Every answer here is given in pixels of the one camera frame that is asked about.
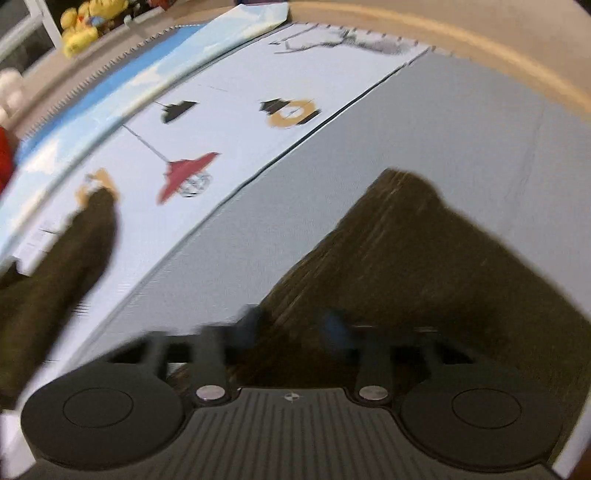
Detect red plush toy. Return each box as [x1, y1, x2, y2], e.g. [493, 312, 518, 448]
[0, 127, 18, 192]

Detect grey and printed bed sheet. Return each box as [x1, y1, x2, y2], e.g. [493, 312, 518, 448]
[0, 22, 591, 479]

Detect brown corduroy pants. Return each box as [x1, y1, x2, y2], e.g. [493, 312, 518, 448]
[1, 169, 590, 429]

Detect wooden bed frame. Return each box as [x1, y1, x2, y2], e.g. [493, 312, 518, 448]
[6, 1, 590, 138]

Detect yellow plush toy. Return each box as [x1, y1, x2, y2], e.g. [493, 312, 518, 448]
[60, 0, 129, 58]

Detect white plush toy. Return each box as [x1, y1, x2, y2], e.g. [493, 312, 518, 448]
[0, 68, 26, 123]

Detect blue sky print pillow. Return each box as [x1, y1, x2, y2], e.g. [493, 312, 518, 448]
[1, 2, 288, 249]

